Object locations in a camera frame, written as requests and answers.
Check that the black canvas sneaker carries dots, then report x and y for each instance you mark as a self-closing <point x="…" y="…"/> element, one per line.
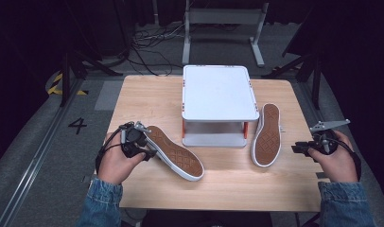
<point x="269" y="135"/>
<point x="177" y="154"/>

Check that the yellow and black floor tape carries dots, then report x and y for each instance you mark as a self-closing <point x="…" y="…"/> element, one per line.
<point x="56" y="86"/>

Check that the grey metal stand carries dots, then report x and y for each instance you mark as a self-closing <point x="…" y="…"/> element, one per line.
<point x="224" y="15"/>

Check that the white shoe rack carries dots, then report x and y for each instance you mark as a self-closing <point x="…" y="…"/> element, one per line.
<point x="218" y="94"/>

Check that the black stand legs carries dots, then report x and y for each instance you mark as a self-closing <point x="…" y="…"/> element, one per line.
<point x="306" y="69"/>
<point x="76" y="66"/>

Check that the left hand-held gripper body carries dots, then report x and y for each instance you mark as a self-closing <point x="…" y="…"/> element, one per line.
<point x="131" y="135"/>

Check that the metal floor rail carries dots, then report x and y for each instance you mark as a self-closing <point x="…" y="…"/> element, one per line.
<point x="32" y="164"/>

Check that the person's left hand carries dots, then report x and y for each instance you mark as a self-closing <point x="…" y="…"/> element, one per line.
<point x="116" y="165"/>

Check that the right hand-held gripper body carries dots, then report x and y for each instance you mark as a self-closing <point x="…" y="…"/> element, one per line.
<point x="326" y="142"/>

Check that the person's right hand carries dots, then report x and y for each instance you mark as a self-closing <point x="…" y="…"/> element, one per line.
<point x="336" y="165"/>

